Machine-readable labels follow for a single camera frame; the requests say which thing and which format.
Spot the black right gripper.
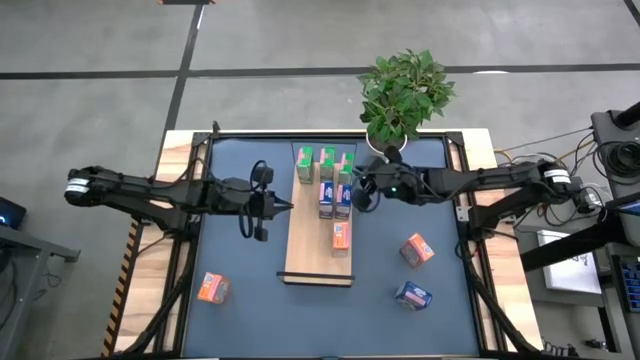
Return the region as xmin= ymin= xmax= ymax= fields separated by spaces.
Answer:
xmin=351 ymin=145 xmax=422 ymax=213

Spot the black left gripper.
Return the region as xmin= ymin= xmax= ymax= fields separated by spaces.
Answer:
xmin=247 ymin=163 xmax=295 ymax=243

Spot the green Apple Jacks cereal box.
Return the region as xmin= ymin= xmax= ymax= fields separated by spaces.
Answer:
xmin=337 ymin=151 xmax=357 ymax=186
xmin=318 ymin=146 xmax=338 ymax=182
xmin=295 ymin=145 xmax=316 ymax=185

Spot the blue Frosted Flakes cereal box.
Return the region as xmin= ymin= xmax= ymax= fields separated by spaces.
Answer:
xmin=393 ymin=280 xmax=435 ymax=312
xmin=318 ymin=180 xmax=336 ymax=221
xmin=333 ymin=182 xmax=354 ymax=221

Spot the orange Frosted Mini-Wheats cereal box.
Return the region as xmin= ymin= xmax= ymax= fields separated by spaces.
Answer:
xmin=398 ymin=232 xmax=436 ymax=269
xmin=197 ymin=271 xmax=232 ymax=306
xmin=332 ymin=221 xmax=353 ymax=259

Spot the black metal wood-top shelf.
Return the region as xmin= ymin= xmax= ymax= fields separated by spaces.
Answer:
xmin=276 ymin=139 xmax=359 ymax=289

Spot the white plant pot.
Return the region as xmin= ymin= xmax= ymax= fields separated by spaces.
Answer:
xmin=365 ymin=130 xmax=409 ymax=155

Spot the green leafy potted tree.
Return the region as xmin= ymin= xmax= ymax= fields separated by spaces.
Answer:
xmin=356 ymin=48 xmax=457 ymax=146

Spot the blue table mat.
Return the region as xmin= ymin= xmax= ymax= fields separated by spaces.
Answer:
xmin=182 ymin=137 xmax=481 ymax=358

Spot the yellow black hazard tape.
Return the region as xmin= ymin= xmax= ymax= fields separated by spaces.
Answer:
xmin=101 ymin=221 xmax=141 ymax=358

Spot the black diagonal beam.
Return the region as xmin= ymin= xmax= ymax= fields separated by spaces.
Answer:
xmin=519 ymin=207 xmax=640 ymax=274

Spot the white paper sheet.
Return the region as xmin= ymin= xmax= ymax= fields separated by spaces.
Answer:
xmin=536 ymin=228 xmax=604 ymax=296

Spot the gray equipment stand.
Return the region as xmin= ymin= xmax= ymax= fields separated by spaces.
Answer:
xmin=589 ymin=102 xmax=640 ymax=201

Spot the gray metal stand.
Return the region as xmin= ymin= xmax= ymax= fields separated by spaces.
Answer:
xmin=0 ymin=223 xmax=81 ymax=360

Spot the dark device blue light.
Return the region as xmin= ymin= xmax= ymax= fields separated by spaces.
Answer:
xmin=0 ymin=196 xmax=28 ymax=231

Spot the dark keypad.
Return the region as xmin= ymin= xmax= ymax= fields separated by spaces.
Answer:
xmin=612 ymin=253 xmax=640 ymax=314

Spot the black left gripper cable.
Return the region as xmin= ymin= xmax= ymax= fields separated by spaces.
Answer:
xmin=238 ymin=159 xmax=274 ymax=240

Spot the black table frame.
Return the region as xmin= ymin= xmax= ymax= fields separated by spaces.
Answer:
xmin=119 ymin=119 xmax=544 ymax=360

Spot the long black cable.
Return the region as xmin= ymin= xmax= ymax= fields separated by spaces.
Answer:
xmin=497 ymin=128 xmax=596 ymax=154

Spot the coiled black cable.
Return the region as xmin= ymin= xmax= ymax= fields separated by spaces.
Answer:
xmin=597 ymin=141 xmax=640 ymax=180

